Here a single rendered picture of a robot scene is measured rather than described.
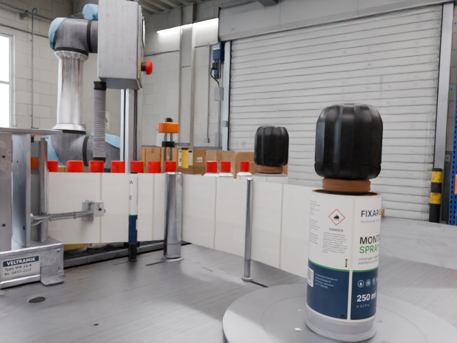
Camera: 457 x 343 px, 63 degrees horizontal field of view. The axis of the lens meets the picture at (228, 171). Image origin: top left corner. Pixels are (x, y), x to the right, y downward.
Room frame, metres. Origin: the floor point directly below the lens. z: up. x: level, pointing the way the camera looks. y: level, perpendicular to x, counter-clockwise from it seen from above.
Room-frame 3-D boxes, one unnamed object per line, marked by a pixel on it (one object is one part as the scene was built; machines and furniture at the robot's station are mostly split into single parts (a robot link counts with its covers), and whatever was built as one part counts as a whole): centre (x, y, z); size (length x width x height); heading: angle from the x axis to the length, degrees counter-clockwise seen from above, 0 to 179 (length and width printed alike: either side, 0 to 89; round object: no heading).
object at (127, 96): (1.09, 0.29, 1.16); 0.04 x 0.04 x 0.67; 45
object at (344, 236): (0.48, -0.15, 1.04); 0.09 x 0.09 x 0.29
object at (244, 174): (1.24, -0.05, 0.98); 0.05 x 0.05 x 0.20
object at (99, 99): (0.98, 0.34, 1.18); 0.04 x 0.04 x 0.21
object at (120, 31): (1.00, 0.29, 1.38); 0.17 x 0.10 x 0.19; 10
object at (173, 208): (0.79, 0.12, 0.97); 0.05 x 0.05 x 0.19
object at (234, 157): (1.73, -0.08, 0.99); 0.30 x 0.24 x 0.27; 124
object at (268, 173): (0.88, -0.10, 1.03); 0.09 x 0.09 x 0.30
